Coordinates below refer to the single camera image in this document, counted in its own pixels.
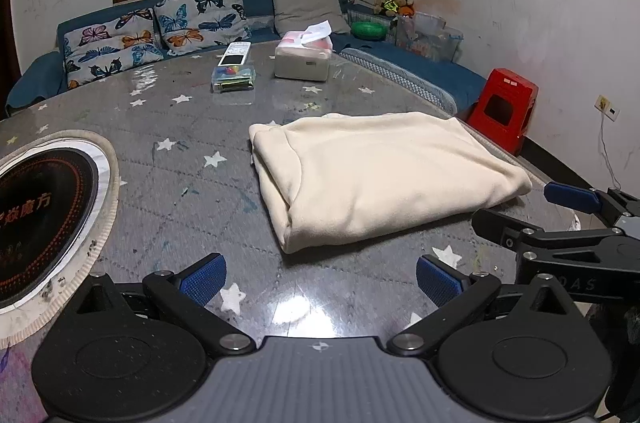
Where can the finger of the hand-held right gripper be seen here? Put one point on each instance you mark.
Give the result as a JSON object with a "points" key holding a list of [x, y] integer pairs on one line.
{"points": [[500, 228], [572, 195]]}

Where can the red plastic stool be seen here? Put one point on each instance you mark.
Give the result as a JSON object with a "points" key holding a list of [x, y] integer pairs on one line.
{"points": [[505, 103]]}

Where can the grey star-print tablecloth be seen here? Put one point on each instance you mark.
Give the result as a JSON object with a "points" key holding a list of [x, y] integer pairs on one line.
{"points": [[175, 183]]}

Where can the white handheld device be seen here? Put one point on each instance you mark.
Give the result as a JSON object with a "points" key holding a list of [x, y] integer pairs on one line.
{"points": [[234, 54]]}

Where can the green bowl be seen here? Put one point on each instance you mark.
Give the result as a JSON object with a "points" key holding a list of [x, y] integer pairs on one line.
{"points": [[369, 30]]}

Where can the blue sofa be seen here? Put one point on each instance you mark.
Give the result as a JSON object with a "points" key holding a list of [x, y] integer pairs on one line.
{"points": [[40, 73]]}

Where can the cream fleece garment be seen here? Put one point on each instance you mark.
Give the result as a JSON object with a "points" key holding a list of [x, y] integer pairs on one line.
{"points": [[390, 173]]}

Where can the white tissue box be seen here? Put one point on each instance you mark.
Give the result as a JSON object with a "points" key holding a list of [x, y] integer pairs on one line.
{"points": [[300, 65]]}

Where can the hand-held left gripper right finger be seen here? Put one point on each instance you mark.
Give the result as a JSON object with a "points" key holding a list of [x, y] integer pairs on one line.
{"points": [[440, 278]]}

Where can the grey striped sofa cover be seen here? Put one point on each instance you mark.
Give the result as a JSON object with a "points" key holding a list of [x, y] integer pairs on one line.
{"points": [[400, 75]]}

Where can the plain grey pillow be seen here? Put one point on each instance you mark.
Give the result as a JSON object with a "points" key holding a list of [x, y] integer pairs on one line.
{"points": [[305, 10]]}

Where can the white wall socket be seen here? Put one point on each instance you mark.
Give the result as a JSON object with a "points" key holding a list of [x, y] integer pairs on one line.
{"points": [[606, 107]]}

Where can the black round induction cooker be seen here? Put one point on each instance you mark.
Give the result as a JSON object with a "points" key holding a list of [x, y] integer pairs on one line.
{"points": [[35, 223]]}

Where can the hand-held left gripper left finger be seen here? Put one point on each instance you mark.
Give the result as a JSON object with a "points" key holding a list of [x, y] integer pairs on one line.
{"points": [[205, 277]]}

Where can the brown yellow plush toy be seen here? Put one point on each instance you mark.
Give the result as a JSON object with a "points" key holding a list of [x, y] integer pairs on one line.
{"points": [[395, 5]]}

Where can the long butterfly print pillow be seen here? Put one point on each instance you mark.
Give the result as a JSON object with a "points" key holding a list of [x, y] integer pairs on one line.
{"points": [[110, 48]]}

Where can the clear plastic storage bin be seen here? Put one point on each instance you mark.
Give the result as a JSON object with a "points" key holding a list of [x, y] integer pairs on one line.
{"points": [[430, 40]]}

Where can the square butterfly print pillow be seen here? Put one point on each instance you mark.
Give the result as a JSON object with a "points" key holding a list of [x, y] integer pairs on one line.
{"points": [[200, 18]]}

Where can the clear box of coloured bits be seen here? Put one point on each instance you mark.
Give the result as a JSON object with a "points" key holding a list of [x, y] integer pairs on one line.
{"points": [[232, 79]]}

